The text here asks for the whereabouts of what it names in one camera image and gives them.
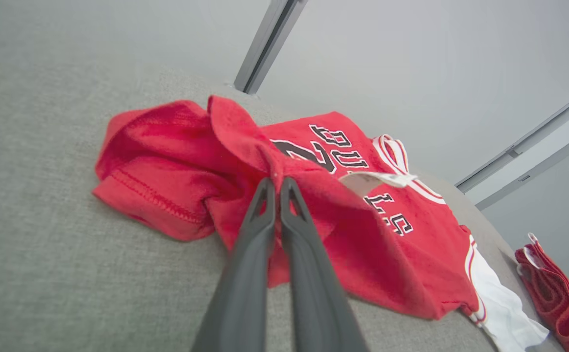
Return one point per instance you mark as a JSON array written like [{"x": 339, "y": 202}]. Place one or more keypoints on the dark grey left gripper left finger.
[{"x": 240, "y": 303}]

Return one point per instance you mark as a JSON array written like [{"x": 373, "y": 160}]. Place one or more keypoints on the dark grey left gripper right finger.
[{"x": 318, "y": 313}]

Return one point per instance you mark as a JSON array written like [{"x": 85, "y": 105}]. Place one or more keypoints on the red basketball shorts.
[{"x": 558, "y": 298}]

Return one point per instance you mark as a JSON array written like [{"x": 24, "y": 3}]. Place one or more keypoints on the red and white Bulls jersey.
[{"x": 167, "y": 161}]

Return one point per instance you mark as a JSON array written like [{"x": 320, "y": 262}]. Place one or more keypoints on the grey metal wall rail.
[
  {"x": 534, "y": 135},
  {"x": 548, "y": 162}
]

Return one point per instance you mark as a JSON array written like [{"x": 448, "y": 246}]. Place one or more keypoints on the grey metal partition post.
[{"x": 269, "y": 44}]

